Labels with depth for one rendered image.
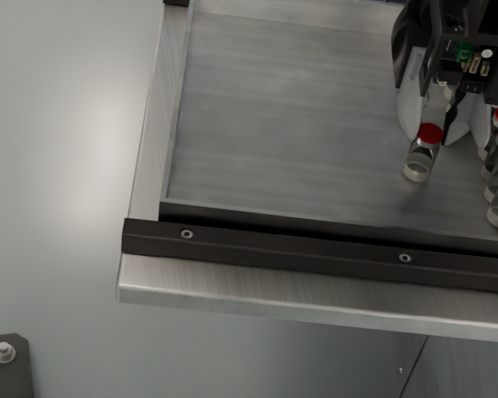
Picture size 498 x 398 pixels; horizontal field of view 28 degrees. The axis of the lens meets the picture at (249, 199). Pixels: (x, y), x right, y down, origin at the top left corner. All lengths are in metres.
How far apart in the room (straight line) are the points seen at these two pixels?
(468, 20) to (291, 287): 0.22
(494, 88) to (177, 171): 0.25
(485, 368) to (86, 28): 1.37
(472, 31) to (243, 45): 0.30
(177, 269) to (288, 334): 1.06
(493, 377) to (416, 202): 0.42
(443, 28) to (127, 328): 1.19
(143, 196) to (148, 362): 0.97
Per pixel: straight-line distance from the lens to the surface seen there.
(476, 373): 1.21
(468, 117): 0.74
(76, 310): 1.74
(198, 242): 0.69
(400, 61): 0.71
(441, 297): 0.72
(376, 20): 0.90
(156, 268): 0.70
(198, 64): 0.84
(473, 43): 0.62
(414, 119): 0.69
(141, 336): 1.72
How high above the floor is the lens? 1.44
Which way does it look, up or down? 48 degrees down
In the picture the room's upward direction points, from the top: 10 degrees clockwise
